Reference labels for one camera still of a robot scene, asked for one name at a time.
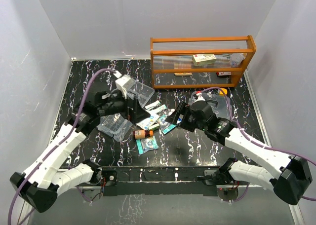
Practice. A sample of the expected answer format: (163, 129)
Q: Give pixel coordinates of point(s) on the teal tape packet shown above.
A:
(165, 127)

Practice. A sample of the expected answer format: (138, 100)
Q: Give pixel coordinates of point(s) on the white green sachet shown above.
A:
(153, 105)

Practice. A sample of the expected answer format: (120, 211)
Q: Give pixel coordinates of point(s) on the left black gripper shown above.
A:
(138, 113)

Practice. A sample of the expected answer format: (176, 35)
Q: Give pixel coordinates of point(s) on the clear plastic tray insert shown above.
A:
(141, 91)

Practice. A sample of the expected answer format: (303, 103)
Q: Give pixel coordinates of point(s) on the flat wooden piece under shelf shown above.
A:
(183, 74)

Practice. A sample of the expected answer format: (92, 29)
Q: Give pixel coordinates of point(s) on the beige medicine box on shelf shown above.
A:
(203, 59)

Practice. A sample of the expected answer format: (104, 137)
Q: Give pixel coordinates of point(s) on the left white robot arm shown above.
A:
(42, 183)

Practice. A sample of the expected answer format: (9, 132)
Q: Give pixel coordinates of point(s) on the white teal sachet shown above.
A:
(158, 109)

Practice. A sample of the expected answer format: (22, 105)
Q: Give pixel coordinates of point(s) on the brown medicine bottle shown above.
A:
(142, 134)

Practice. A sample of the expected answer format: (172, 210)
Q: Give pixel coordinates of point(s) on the orange wooden shelf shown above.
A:
(174, 55)

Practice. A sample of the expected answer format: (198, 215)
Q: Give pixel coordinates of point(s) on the red white box under shelf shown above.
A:
(223, 74)

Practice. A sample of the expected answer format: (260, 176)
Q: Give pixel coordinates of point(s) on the teal packet near front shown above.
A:
(145, 145)

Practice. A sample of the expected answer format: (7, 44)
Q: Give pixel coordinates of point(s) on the white blue gauze packet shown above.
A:
(146, 123)

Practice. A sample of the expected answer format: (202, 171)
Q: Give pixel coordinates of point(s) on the yellow grey small device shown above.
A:
(222, 91)

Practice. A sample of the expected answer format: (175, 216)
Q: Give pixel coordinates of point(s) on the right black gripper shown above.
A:
(175, 117)

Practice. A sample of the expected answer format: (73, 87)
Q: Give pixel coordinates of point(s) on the small green medicine box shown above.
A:
(154, 127)

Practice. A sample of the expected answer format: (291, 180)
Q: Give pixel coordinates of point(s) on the clear plastic medicine kit box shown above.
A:
(114, 126)

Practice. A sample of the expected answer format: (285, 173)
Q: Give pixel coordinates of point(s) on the clear kit lid black handle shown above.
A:
(218, 103)

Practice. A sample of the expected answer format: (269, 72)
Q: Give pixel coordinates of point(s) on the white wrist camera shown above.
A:
(200, 95)
(123, 83)

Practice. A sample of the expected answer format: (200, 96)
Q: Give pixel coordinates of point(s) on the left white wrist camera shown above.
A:
(123, 83)

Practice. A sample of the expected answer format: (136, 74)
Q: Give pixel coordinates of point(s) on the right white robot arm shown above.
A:
(286, 174)

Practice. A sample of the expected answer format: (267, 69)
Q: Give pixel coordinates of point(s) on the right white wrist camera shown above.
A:
(200, 95)

